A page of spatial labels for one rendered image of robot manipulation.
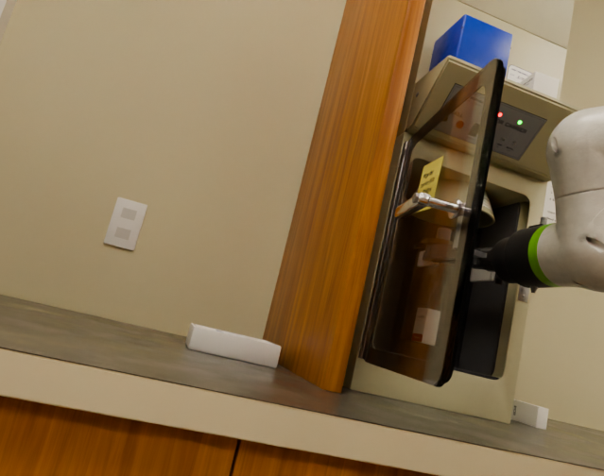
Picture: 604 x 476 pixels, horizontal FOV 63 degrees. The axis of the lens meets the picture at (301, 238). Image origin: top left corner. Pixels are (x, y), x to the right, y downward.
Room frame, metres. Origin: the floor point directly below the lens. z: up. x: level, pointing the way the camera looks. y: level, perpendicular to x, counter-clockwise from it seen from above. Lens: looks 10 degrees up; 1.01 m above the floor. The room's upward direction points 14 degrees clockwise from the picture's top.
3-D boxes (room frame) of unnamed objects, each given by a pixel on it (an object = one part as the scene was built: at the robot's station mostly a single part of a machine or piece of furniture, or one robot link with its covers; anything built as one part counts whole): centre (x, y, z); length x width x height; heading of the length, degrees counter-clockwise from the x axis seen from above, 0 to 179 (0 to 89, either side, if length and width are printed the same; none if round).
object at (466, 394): (1.01, -0.26, 1.33); 0.32 x 0.25 x 0.77; 104
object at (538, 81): (0.85, -0.37, 1.54); 0.05 x 0.05 x 0.06; 9
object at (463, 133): (0.69, -0.17, 1.19); 0.30 x 0.01 x 0.40; 6
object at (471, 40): (0.81, -0.22, 1.56); 0.10 x 0.10 x 0.09; 14
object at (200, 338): (0.95, 0.08, 0.96); 0.16 x 0.12 x 0.04; 103
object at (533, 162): (0.83, -0.31, 1.46); 0.32 x 0.12 x 0.10; 104
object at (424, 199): (0.61, -0.14, 1.20); 0.10 x 0.05 x 0.03; 6
